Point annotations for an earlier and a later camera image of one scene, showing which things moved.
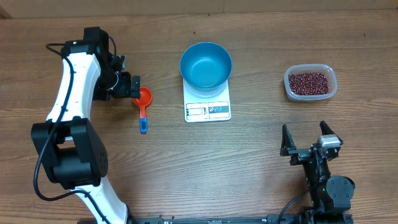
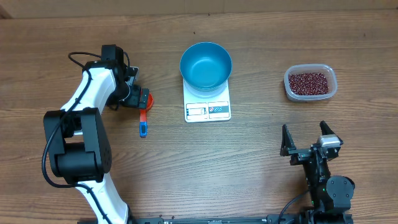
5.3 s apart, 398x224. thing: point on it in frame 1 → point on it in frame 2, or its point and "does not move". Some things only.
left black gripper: (125, 89) → (135, 98)
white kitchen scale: (206, 109) does not move
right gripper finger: (287, 141) does not move
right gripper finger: (326, 130) does not move
